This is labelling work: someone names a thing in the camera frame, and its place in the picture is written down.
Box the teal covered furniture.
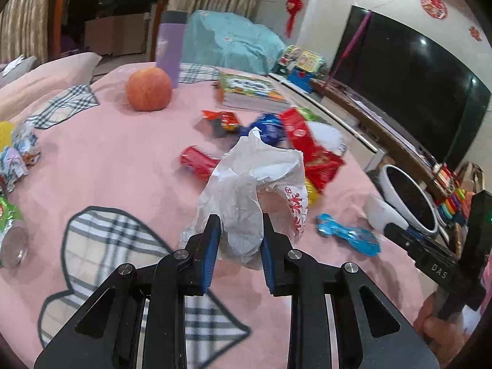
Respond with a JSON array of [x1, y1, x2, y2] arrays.
[[181, 10, 286, 77]]

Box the pink stick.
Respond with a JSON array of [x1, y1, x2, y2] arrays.
[[327, 11, 373, 86]]

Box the wooden door frame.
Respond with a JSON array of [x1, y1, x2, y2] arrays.
[[53, 0, 174, 60]]

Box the black television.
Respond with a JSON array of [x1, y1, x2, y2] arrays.
[[330, 5, 492, 170]]

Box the purple bottle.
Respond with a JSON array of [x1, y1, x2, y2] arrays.
[[155, 11, 188, 90]]

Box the colourful book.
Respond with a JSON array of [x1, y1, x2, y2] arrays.
[[215, 72, 292, 114]]

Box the pink pillow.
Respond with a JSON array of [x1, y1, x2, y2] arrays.
[[0, 52, 103, 113]]

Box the white television stand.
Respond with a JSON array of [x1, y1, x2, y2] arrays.
[[269, 72, 462, 202]]

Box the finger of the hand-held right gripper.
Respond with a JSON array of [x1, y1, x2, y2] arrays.
[[383, 223, 460, 266]]

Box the colourful toy set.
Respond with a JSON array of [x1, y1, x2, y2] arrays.
[[277, 45, 328, 93]]

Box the white bin with black liner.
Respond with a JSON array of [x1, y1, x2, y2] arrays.
[[363, 163, 442, 240]]

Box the red snack packet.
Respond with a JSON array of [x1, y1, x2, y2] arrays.
[[279, 108, 321, 156]]

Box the green snack wrapper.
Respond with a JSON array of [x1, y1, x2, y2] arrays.
[[299, 107, 328, 124]]

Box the yellow snack wrapper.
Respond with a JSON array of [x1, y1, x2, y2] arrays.
[[305, 179, 320, 205]]

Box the person's right hand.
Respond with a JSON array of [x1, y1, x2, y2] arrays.
[[413, 290, 473, 367]]

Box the red snack tube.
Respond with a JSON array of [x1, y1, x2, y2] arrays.
[[180, 145, 221, 181]]

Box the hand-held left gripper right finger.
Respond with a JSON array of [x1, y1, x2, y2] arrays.
[[260, 213, 441, 369]]

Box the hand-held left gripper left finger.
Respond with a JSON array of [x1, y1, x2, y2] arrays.
[[34, 214, 223, 369]]

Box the white foam net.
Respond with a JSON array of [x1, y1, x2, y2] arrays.
[[307, 121, 347, 155]]

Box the light blue plastic wrapper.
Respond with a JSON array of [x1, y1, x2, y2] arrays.
[[316, 213, 382, 257]]

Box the beige bag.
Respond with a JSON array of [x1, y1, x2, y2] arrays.
[[457, 161, 486, 193]]

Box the green crushed can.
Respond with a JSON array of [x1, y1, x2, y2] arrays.
[[0, 195, 30, 270]]

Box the red toy telephone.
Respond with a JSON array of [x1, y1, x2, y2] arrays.
[[432, 163, 457, 186]]

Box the red apple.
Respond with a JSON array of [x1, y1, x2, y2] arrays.
[[125, 67, 173, 112]]

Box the red hanging decoration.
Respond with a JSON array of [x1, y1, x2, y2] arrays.
[[284, 0, 314, 39]]

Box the orange red snack wrapper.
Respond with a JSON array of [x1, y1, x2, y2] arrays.
[[202, 109, 242, 138]]

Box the red small box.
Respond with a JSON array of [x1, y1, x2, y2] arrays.
[[304, 150, 345, 195]]

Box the blue snack wrapper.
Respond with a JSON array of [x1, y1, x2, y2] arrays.
[[246, 112, 287, 147]]

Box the round red wall sticker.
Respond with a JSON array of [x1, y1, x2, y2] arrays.
[[420, 0, 447, 19]]

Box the small snack packets at left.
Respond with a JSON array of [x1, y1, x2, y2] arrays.
[[0, 121, 43, 193]]

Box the rainbow stacking ring toy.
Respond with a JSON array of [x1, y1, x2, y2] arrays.
[[438, 189, 469, 228]]

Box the white plastic bag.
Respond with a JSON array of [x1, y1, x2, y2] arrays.
[[177, 126, 310, 272]]

